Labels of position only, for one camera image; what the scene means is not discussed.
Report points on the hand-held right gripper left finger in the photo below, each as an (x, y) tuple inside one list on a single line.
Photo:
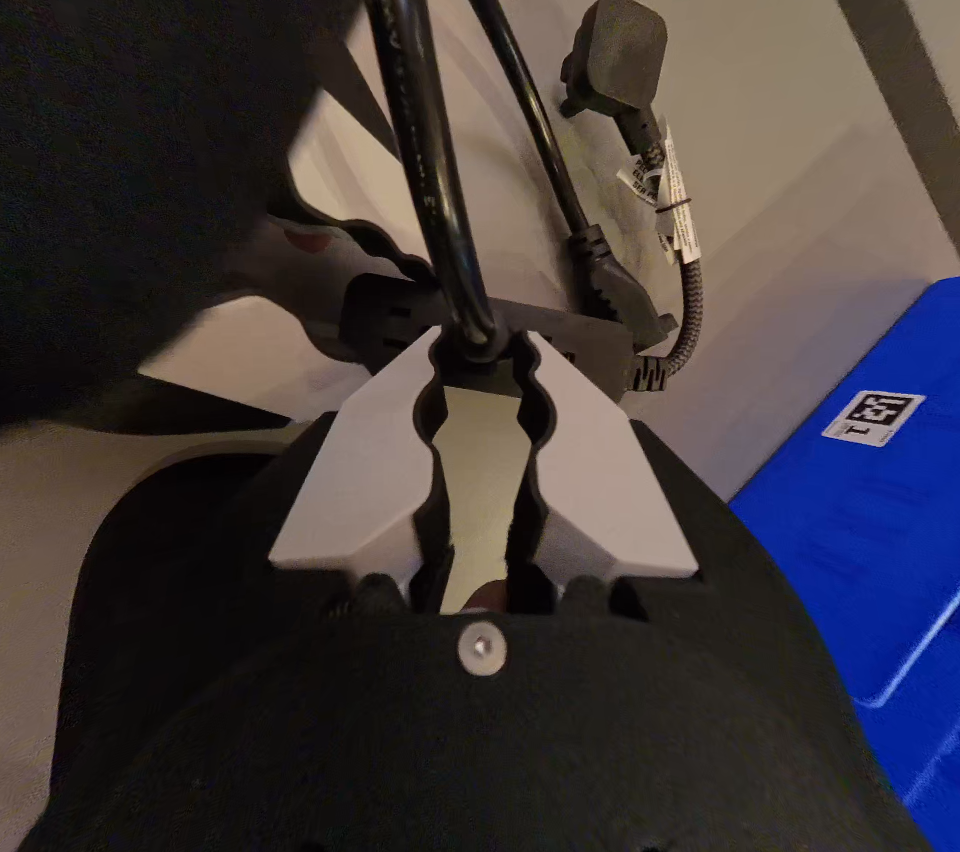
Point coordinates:
[(352, 492)]

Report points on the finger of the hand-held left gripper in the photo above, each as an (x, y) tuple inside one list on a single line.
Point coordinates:
[(337, 161), (247, 364)]

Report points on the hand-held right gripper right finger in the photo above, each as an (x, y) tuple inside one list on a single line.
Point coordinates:
[(611, 492)]

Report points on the black dimpled round pad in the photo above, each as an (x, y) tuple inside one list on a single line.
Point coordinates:
[(150, 567)]

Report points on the blue plastic bin with label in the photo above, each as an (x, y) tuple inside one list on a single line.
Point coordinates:
[(862, 529)]

